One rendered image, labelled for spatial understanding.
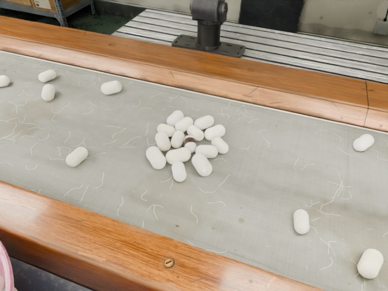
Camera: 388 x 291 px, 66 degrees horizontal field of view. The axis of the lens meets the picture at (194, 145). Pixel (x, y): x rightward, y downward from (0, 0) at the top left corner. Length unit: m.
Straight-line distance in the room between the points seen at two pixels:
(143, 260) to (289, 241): 0.17
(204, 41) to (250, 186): 0.52
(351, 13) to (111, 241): 2.30
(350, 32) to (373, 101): 1.94
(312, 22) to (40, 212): 2.30
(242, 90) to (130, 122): 0.21
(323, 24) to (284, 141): 2.04
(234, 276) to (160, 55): 0.46
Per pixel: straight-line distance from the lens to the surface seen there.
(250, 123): 0.51
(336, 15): 2.47
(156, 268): 0.32
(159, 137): 0.45
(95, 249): 0.34
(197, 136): 0.45
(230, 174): 0.42
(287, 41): 0.98
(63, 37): 0.76
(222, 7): 0.80
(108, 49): 0.68
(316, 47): 0.97
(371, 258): 0.38
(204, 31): 0.83
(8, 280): 0.35
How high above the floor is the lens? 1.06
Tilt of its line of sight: 44 degrees down
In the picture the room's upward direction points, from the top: 1 degrees clockwise
